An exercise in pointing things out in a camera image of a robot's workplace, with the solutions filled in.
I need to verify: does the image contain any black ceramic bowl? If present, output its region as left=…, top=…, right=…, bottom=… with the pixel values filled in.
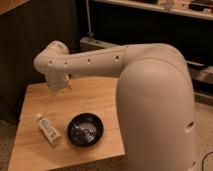
left=67, top=113, right=104, bottom=147

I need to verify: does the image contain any white labelled bottle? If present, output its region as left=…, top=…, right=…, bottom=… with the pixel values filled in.
left=36, top=113, right=61, bottom=145

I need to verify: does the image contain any metal pole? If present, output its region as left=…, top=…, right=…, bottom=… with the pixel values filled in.
left=85, top=0, right=94, bottom=41

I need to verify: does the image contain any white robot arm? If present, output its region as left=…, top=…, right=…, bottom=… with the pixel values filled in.
left=33, top=41, right=196, bottom=171

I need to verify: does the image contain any wooden shelf with items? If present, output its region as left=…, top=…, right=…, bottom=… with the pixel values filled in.
left=93, top=0, right=213, bottom=21

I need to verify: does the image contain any wooden table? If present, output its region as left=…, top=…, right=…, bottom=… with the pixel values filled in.
left=8, top=77, right=125, bottom=171

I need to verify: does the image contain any grey metal beam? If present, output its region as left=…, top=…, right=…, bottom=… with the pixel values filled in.
left=80, top=37, right=213, bottom=84

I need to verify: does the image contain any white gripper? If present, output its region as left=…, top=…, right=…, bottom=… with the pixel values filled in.
left=45, top=74, right=69, bottom=92

